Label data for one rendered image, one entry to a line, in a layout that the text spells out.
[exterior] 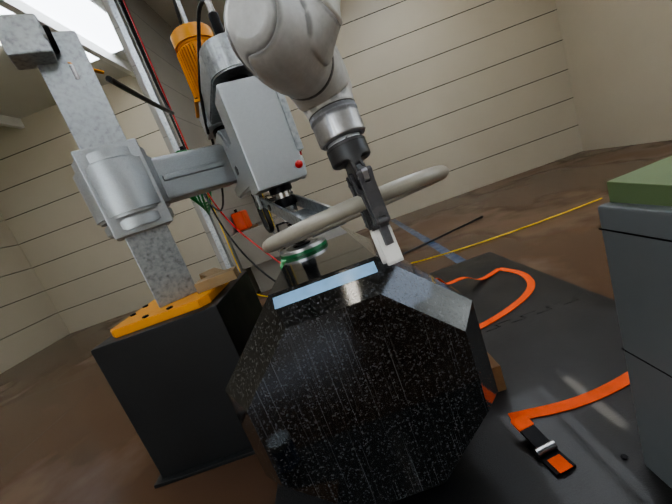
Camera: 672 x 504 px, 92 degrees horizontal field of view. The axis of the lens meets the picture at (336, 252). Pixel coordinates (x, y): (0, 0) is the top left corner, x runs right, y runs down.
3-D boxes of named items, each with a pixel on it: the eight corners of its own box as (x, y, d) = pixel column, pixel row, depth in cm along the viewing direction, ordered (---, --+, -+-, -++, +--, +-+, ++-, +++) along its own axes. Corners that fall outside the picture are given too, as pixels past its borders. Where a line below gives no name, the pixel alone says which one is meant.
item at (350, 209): (257, 259, 99) (253, 250, 98) (389, 204, 114) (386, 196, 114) (281, 244, 52) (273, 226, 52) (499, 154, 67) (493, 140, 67)
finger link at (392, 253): (388, 223, 58) (389, 223, 58) (403, 259, 59) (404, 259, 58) (373, 229, 58) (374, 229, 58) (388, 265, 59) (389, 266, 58)
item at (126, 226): (89, 250, 147) (42, 161, 139) (133, 238, 181) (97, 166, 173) (161, 223, 146) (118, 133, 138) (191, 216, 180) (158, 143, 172)
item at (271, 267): (254, 297, 430) (228, 237, 413) (272, 271, 558) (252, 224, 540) (298, 282, 427) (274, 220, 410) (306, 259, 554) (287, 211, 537)
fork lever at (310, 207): (255, 209, 161) (252, 199, 159) (291, 196, 167) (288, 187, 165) (303, 242, 102) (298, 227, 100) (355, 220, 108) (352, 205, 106)
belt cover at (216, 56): (210, 145, 206) (199, 119, 202) (248, 135, 214) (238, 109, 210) (212, 84, 117) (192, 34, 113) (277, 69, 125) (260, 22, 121)
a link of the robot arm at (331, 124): (352, 114, 64) (363, 142, 64) (309, 131, 63) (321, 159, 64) (358, 92, 55) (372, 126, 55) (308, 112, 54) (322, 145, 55)
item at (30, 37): (-7, 61, 125) (-29, 20, 122) (33, 76, 142) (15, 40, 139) (42, 42, 124) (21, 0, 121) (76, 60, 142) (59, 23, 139)
